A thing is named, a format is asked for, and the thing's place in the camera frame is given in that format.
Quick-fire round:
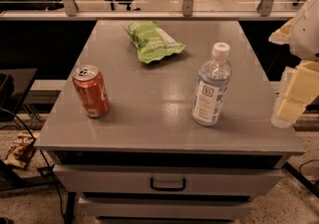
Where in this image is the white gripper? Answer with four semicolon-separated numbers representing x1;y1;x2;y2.
268;0;319;128

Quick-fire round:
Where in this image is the clear blue-label plastic bottle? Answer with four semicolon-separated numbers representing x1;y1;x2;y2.
192;42;232;126

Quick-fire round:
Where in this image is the green rice chip bag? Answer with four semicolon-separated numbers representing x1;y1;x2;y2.
125;21;185;64

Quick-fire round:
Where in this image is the crumpled snack bag on floor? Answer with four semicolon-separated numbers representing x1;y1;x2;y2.
4;132;37;169

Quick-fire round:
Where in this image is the grey drawer cabinet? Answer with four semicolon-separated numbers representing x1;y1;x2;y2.
36;20;303;224

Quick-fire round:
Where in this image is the orange soda can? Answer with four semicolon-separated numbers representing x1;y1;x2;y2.
72;65;110;118

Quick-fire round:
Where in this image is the black side table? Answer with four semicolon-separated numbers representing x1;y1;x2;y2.
0;68;37;121

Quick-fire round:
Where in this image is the black drawer handle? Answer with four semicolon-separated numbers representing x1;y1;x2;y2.
150;178;186;192

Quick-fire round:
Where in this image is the black floor cable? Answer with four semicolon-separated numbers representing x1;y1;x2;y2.
0;107;68;222

